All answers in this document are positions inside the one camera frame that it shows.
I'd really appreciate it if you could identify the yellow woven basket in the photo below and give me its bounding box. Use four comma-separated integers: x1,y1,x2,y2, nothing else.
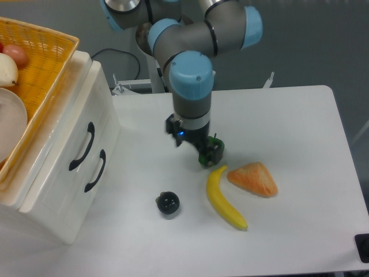
1,17,80,181

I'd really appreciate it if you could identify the yellow toy banana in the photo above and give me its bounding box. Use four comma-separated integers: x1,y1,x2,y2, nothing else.
206,166,248,231

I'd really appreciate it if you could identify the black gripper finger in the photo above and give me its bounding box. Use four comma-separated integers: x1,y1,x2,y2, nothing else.
165,114,183,147
201,141,223,167

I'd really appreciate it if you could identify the pink toy fruit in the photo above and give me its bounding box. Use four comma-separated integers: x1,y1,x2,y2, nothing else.
2,44,28,67

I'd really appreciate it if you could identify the black lower drawer handle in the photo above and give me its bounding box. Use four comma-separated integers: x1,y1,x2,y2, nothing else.
84,149,107,193

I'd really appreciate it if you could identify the black device at edge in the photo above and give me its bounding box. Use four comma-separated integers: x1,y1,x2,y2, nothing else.
354,233,369,263

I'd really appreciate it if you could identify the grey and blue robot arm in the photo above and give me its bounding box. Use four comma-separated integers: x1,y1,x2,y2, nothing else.
100,1,263,167

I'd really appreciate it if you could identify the white table frame bracket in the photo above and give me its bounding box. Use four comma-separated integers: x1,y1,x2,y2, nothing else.
263,72,274,88

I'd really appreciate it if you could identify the black cable on floor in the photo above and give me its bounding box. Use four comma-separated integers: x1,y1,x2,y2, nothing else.
91,47,141,79

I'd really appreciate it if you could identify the orange toy bread slice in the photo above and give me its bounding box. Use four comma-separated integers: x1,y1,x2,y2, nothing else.
227,162,278,197

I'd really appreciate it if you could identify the green toy bell pepper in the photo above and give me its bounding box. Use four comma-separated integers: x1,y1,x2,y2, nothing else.
198,133,225,168

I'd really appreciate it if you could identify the white drawer cabinet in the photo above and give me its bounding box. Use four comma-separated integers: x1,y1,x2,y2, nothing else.
1,51,121,244

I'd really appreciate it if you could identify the white toy pear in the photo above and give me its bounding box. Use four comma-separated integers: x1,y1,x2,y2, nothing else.
0,53,18,87

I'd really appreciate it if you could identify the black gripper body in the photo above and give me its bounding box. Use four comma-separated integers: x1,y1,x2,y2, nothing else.
175,115,210,155

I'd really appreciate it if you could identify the white plate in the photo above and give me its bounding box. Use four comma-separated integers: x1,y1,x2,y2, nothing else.
0,88,28,163

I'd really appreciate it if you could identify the dark purple toy fruit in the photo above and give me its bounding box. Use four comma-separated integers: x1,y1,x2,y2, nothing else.
155,191,180,215

